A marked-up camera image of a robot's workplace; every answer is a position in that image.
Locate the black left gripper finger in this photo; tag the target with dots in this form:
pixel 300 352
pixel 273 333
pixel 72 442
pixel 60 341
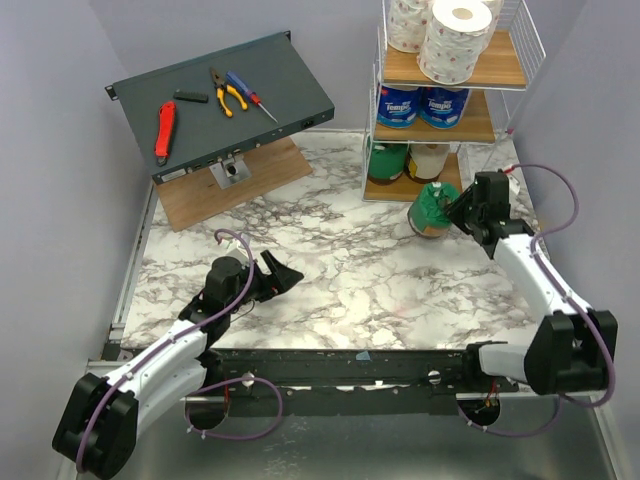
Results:
pixel 287 278
pixel 274 266

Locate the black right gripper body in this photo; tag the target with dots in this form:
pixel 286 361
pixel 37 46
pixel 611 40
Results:
pixel 470 211

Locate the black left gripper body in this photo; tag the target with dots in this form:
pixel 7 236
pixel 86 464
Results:
pixel 262 288

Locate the cream cartoon roll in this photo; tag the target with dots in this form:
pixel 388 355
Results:
pixel 425 162

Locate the green brown roll front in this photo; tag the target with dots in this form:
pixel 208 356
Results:
pixel 386 162

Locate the blue white paper towel roll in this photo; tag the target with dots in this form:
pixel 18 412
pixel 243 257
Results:
pixel 443 108

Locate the floral paper roll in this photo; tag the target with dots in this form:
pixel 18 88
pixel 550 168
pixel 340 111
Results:
pixel 455 38
pixel 495 7
pixel 406 24

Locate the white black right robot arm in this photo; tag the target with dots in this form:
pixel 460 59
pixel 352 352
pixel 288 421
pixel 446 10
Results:
pixel 573 348

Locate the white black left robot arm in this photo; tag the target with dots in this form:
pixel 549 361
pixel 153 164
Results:
pixel 105 416

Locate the floral paper roll on shelf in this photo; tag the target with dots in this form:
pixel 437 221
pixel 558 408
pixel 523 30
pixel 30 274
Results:
pixel 406 24

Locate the wooden board under chassis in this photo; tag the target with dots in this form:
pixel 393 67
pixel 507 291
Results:
pixel 198 196

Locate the blue red screwdriver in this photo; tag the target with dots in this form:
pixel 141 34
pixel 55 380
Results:
pixel 248 93

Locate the dark grey rack server chassis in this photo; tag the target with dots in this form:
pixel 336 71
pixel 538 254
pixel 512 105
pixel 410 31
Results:
pixel 203 135

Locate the black bit holder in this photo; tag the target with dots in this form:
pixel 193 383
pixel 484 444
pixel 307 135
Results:
pixel 188 96

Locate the red utility knife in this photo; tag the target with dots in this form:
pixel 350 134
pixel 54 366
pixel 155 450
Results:
pixel 167 118

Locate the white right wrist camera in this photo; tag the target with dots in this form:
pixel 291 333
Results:
pixel 513 182

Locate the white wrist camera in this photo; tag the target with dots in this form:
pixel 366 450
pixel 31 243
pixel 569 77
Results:
pixel 235 249
pixel 513 182

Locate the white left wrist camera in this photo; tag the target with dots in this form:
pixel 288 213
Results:
pixel 235 249

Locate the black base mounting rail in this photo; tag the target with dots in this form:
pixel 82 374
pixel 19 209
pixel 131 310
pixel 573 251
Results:
pixel 250 383

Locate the white wire wooden shelf rack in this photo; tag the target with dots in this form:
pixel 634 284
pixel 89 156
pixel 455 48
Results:
pixel 508 64

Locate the aluminium extrusion rail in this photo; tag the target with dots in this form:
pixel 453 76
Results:
pixel 110 351

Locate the yellow handled pliers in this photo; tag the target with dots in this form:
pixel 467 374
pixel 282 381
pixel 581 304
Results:
pixel 223 89

